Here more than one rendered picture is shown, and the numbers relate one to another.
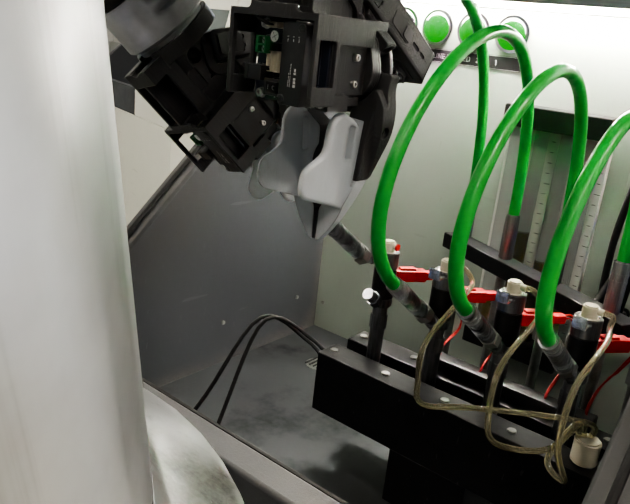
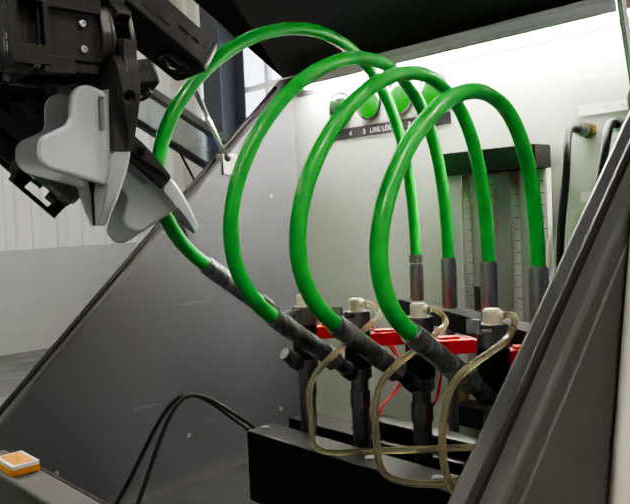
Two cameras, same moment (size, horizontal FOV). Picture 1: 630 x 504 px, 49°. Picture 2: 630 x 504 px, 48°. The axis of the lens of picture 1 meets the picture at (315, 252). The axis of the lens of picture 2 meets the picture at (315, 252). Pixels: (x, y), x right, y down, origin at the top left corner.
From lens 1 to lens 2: 0.26 m
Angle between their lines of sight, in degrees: 17
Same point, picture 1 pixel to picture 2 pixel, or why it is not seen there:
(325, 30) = not seen: outside the picture
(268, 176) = (30, 161)
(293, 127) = (58, 115)
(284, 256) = (257, 362)
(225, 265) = (182, 370)
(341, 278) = (326, 383)
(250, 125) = not seen: hidden behind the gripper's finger
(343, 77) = (67, 41)
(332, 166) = (83, 137)
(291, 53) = (2, 19)
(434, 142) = not seen: hidden behind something
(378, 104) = (114, 67)
